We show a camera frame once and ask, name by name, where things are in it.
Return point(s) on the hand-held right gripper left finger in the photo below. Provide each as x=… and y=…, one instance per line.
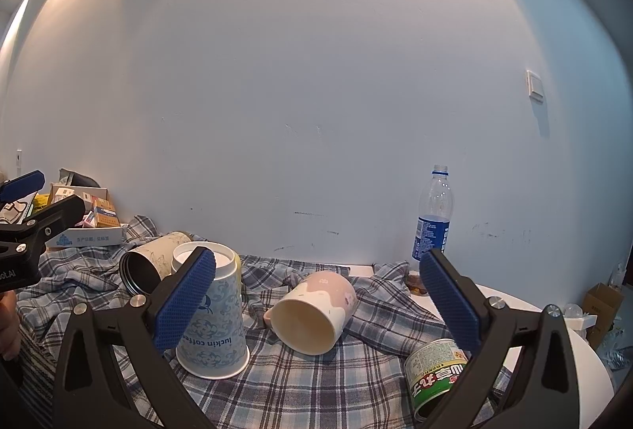
x=187, y=303

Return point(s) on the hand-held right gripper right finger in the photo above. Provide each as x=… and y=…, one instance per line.
x=451, y=305

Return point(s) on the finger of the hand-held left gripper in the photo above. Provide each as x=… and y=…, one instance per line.
x=22, y=185
x=59, y=212

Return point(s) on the pink and cream mug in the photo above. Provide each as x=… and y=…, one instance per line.
x=302, y=326

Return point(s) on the blue patterned paper cup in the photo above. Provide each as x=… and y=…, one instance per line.
x=220, y=335

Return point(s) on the person's left hand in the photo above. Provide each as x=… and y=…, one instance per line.
x=9, y=325

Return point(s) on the white box with blue print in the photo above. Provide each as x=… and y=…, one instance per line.
x=89, y=237

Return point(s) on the brown snack packet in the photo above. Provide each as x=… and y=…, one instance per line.
x=416, y=284

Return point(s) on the cardboard box of packets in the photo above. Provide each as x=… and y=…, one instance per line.
x=101, y=211

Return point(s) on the beige tin canister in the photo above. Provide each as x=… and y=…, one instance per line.
x=148, y=257

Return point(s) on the green labelled can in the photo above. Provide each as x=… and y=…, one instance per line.
x=431, y=374

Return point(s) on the clear bottle with blue label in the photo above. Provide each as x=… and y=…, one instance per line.
x=435, y=211

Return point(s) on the plaid cloth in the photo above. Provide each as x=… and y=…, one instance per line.
x=306, y=389

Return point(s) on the brown cardboard box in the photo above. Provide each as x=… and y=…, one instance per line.
x=601, y=308

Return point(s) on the white wall switch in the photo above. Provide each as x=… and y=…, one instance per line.
x=534, y=85

